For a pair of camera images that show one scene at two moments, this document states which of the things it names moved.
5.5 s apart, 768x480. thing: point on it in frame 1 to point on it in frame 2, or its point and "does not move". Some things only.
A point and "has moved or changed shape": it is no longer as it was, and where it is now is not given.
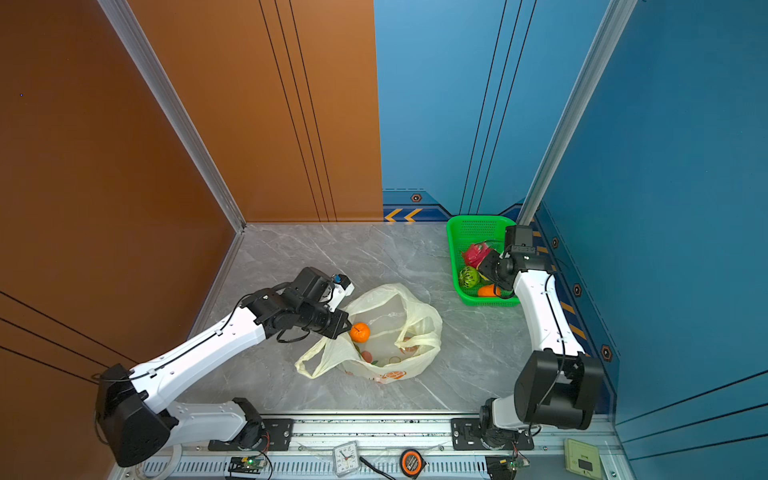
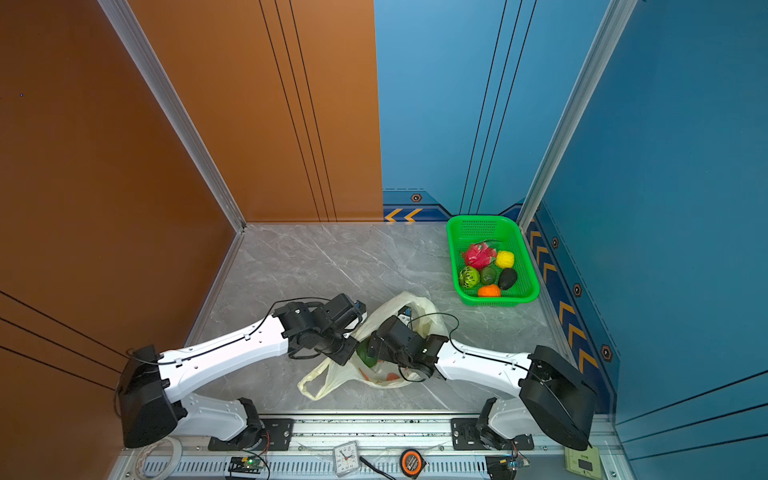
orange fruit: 488,291 does not move
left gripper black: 338,328 to 349,353
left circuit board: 243,464 does not move
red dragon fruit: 475,253 does not move
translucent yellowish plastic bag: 393,333 has moved or changed shape
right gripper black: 485,268 to 381,351
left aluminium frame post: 147,63 does not move
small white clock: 345,458 does not move
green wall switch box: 582,459 does not move
